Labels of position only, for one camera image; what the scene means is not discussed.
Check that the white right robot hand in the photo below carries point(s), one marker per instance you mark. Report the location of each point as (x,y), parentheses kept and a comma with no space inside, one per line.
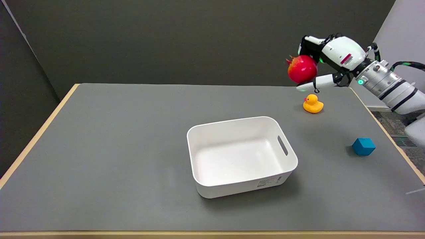
(342,53)

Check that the red pomegranate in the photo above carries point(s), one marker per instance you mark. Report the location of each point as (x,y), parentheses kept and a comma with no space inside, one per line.
(301,69)

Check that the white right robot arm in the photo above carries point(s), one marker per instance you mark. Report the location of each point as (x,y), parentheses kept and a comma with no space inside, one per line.
(395,88)

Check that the white plastic box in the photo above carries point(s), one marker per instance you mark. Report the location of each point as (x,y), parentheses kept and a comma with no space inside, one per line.
(241,156)

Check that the yellow rubber duck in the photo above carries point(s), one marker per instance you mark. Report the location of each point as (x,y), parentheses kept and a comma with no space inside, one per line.
(312,104)

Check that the blue cube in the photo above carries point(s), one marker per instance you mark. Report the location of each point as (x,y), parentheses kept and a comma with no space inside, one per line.
(364,146)

